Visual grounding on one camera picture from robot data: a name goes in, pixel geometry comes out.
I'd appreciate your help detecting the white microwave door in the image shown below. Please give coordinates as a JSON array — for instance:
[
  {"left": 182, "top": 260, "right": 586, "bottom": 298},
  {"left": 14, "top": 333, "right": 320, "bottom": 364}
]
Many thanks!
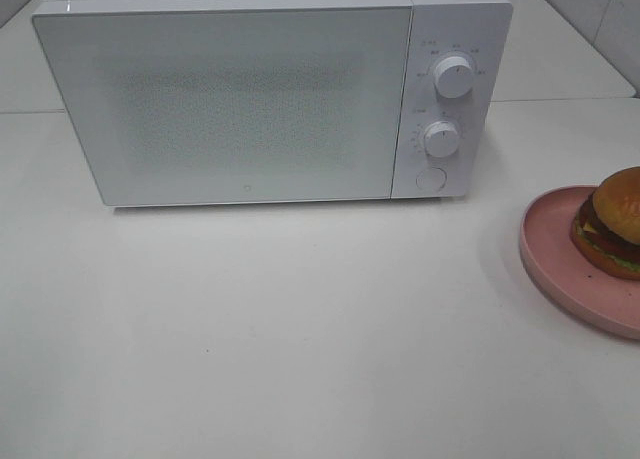
[{"left": 33, "top": 7, "right": 411, "bottom": 207}]

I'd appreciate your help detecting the white microwave knob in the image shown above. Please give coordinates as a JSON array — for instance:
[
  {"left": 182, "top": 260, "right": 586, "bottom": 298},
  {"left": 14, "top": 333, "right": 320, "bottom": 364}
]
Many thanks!
[
  {"left": 422, "top": 121, "right": 461, "bottom": 158},
  {"left": 432, "top": 54, "right": 474, "bottom": 99}
]

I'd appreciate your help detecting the burger with sesame-free bun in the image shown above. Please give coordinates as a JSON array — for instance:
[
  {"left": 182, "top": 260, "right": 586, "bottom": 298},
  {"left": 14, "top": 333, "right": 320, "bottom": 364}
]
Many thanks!
[{"left": 570, "top": 166, "right": 639, "bottom": 281}]

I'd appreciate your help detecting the pink speckled plate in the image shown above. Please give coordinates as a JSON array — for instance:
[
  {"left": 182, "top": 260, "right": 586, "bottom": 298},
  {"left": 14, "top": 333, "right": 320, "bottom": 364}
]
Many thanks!
[{"left": 519, "top": 185, "right": 639, "bottom": 341}]

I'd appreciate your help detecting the round white door button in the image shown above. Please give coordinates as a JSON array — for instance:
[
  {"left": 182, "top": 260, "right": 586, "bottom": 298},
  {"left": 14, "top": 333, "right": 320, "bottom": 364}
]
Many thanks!
[{"left": 416, "top": 167, "right": 447, "bottom": 193}]

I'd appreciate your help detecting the white microwave oven body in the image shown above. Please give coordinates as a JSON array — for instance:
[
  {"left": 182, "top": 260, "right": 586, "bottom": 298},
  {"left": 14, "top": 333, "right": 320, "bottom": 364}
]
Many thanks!
[{"left": 32, "top": 0, "right": 513, "bottom": 200}]

